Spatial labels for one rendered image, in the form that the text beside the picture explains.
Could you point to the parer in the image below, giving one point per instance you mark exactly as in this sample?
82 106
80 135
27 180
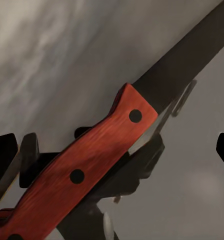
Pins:
64 182

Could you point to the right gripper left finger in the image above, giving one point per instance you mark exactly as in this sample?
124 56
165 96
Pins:
8 150

